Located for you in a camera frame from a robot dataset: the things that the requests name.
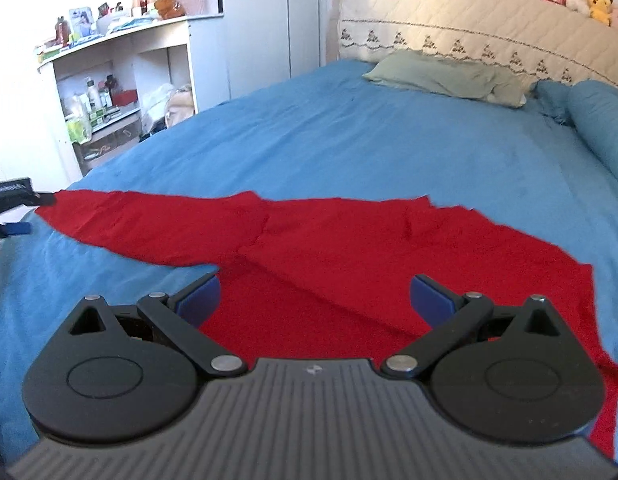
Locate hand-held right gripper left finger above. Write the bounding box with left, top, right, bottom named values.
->
left=64, top=271, right=248, bottom=377

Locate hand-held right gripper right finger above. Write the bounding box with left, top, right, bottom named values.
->
left=380, top=273, right=566, bottom=380

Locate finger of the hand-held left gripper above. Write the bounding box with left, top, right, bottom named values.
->
left=0, top=216, right=31, bottom=257
left=0, top=176, right=58, bottom=207

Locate red garment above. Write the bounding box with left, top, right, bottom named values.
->
left=35, top=189, right=618, bottom=461

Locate green packet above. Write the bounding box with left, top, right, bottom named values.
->
left=66, top=114, right=93, bottom=144

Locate white bottle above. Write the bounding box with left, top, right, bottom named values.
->
left=85, top=77, right=102, bottom=113

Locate white plastic bag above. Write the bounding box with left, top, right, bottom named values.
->
left=139, top=83, right=176, bottom=136

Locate bed with blue sheet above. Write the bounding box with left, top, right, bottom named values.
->
left=0, top=57, right=618, bottom=463

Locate blue picture box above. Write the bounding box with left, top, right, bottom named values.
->
left=69, top=6, right=94, bottom=37

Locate white shelf unit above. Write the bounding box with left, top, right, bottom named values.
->
left=36, top=12, right=226, bottom=179

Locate pale green pillow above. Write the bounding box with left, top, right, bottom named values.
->
left=362, top=49, right=536, bottom=109

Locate brown teddy bear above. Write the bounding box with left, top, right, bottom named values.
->
left=154, top=0, right=187, bottom=21

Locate blue bolster pillow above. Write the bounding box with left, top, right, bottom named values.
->
left=533, top=79, right=618, bottom=192

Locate grey and white wardrobe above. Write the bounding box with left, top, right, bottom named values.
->
left=216, top=0, right=321, bottom=102

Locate cream quilted headboard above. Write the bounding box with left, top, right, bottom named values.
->
left=337, top=0, right=618, bottom=97

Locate yellow plush toy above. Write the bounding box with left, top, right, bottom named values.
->
left=586, top=0, right=616, bottom=25

